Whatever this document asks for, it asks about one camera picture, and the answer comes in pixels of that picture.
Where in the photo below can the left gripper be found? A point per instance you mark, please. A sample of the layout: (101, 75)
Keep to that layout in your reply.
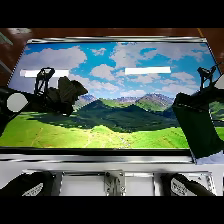
(68, 93)

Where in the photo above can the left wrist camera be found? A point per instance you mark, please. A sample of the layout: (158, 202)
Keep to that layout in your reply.
(42, 80)

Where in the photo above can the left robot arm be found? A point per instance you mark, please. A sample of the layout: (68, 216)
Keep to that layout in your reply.
(16, 102)

